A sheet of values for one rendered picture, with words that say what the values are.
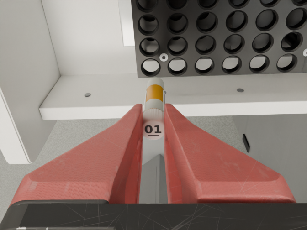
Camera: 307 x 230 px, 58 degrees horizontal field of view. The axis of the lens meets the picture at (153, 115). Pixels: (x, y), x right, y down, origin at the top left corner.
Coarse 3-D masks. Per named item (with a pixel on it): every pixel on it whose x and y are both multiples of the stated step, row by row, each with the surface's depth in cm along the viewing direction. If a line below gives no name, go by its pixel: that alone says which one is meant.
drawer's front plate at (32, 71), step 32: (0, 0) 17; (32, 0) 21; (0, 32) 17; (32, 32) 21; (0, 64) 17; (32, 64) 21; (0, 96) 17; (32, 96) 21; (0, 128) 18; (32, 128) 21; (32, 160) 20
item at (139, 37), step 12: (132, 0) 16; (132, 12) 17; (144, 12) 17; (156, 12) 17; (144, 36) 18; (156, 36) 17; (144, 60) 18; (156, 60) 18; (144, 72) 19; (156, 72) 19
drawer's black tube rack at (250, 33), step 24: (144, 0) 19; (168, 0) 19; (192, 0) 16; (216, 0) 17; (240, 0) 19; (264, 0) 19; (288, 0) 16; (144, 24) 20; (168, 24) 17; (192, 24) 17; (216, 24) 17; (240, 24) 20; (264, 24) 20; (288, 24) 20; (144, 48) 21; (168, 48) 18; (192, 48) 18; (216, 48) 18; (240, 48) 18; (264, 48) 18; (288, 48) 18; (168, 72) 19; (192, 72) 19; (216, 72) 19; (240, 72) 19; (264, 72) 19; (288, 72) 19
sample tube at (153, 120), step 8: (152, 80) 16; (160, 80) 16; (152, 88) 15; (160, 88) 15; (152, 96) 14; (160, 96) 15; (144, 104) 14; (152, 104) 14; (160, 104) 14; (144, 112) 13; (152, 112) 13; (160, 112) 13; (144, 120) 13; (152, 120) 12; (160, 120) 13; (144, 128) 13; (152, 128) 13; (160, 128) 13; (144, 136) 13; (152, 136) 13; (160, 136) 13
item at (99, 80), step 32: (64, 0) 22; (96, 0) 22; (64, 32) 24; (96, 32) 24; (64, 64) 26; (96, 64) 26; (128, 64) 25; (224, 64) 25; (256, 64) 25; (288, 64) 25; (64, 96) 23; (96, 96) 23; (128, 96) 22; (192, 96) 22; (224, 96) 22; (256, 96) 21; (288, 96) 21
